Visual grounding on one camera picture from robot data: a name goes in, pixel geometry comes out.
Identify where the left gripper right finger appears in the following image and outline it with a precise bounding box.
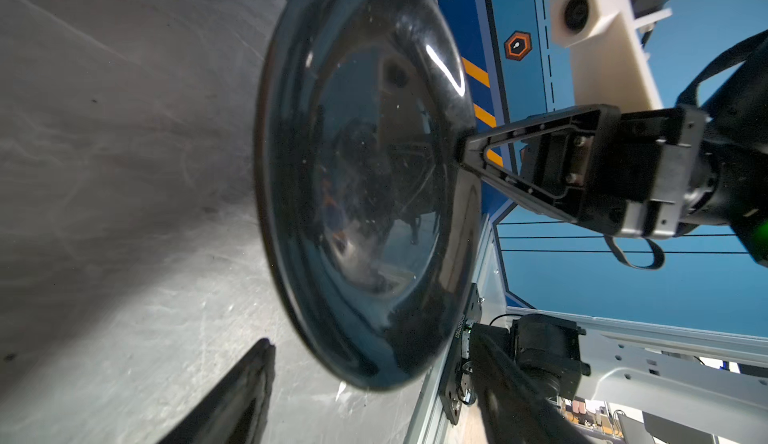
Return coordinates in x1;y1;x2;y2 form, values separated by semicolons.
469;324;588;443

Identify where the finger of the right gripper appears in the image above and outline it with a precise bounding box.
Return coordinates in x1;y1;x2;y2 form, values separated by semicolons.
460;105;621;219

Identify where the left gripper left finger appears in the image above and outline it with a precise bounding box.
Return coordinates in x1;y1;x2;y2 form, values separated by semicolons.
161;339;276;443

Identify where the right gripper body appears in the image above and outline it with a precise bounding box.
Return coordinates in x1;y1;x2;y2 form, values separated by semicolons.
578;28;768;268

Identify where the black plate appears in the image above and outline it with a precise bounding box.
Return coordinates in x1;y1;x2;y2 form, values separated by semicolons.
254;0;481;391

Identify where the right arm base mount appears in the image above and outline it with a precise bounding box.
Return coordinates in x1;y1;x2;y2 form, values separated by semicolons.
438;283;482;425

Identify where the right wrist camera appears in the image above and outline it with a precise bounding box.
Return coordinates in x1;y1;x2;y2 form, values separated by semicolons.
549;0;672;113

